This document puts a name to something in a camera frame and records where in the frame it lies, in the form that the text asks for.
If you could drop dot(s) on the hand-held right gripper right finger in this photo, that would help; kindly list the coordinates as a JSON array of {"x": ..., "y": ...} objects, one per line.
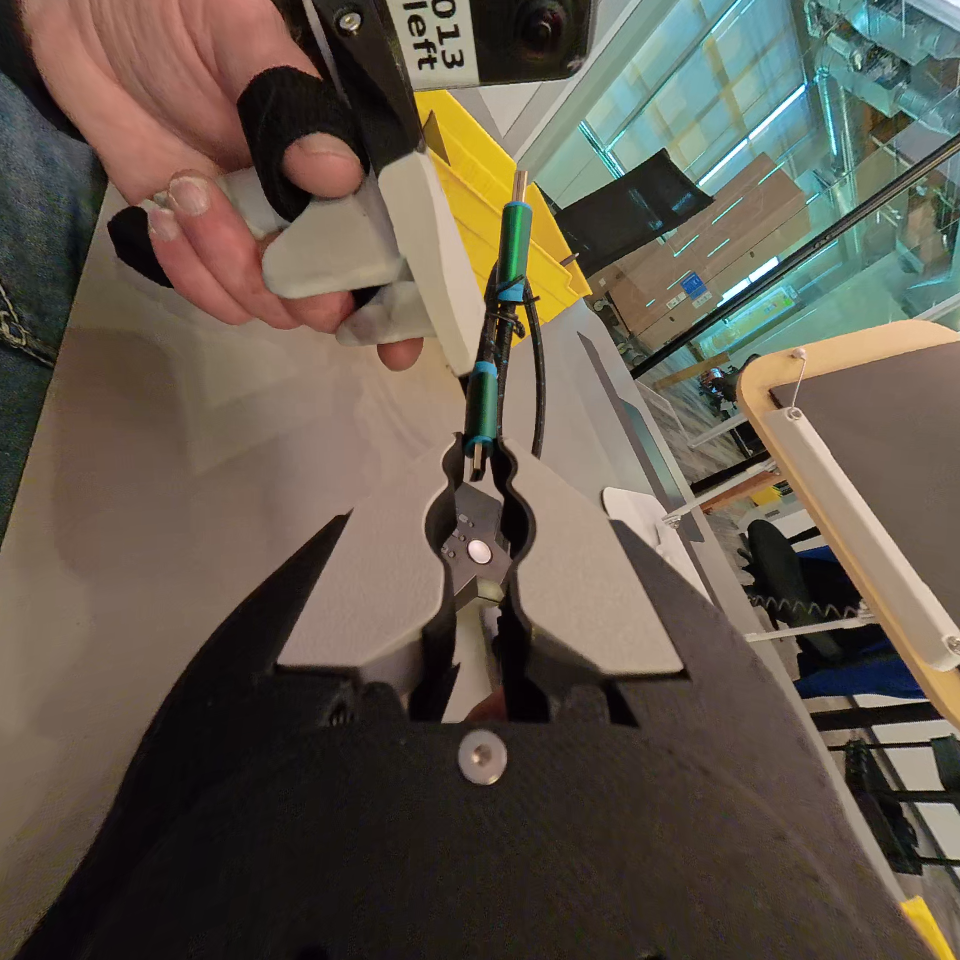
[{"x": 592, "y": 600}]

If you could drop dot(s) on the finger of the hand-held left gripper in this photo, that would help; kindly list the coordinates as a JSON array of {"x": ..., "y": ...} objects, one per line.
[{"x": 435, "y": 255}]

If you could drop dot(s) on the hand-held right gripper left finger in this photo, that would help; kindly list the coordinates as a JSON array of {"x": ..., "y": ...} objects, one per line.
[{"x": 367, "y": 592}]

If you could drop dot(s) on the yellow plastic bin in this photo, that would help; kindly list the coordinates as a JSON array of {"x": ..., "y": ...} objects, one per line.
[
  {"x": 480, "y": 187},
  {"x": 926, "y": 937}
]

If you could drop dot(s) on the silver HDMI splitter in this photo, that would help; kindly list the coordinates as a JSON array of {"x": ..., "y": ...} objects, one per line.
[{"x": 472, "y": 525}]

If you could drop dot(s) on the person's right hand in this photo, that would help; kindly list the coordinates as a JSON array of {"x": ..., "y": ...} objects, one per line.
[{"x": 487, "y": 709}]

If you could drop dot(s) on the person's left hand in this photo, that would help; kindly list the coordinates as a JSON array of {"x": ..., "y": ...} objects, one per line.
[{"x": 150, "y": 75}]

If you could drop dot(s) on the black bin divider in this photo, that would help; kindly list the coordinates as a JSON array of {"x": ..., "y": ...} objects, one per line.
[{"x": 436, "y": 139}]

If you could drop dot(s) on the blue office chair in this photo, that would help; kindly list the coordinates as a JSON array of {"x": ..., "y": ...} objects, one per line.
[{"x": 862, "y": 679}]

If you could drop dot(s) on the large cardboard box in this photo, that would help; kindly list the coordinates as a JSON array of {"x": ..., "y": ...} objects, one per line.
[{"x": 720, "y": 262}]

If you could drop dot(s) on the wooden-edged black board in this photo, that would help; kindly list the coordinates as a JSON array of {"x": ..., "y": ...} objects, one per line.
[{"x": 900, "y": 450}]

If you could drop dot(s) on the black power strip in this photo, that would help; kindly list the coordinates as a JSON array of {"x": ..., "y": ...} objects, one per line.
[{"x": 877, "y": 810}]

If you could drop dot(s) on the person's jeans leg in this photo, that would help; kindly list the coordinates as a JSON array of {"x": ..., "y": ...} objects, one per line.
[{"x": 37, "y": 225}]

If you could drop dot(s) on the black pole stand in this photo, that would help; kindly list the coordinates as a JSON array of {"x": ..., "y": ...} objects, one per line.
[{"x": 825, "y": 236}]

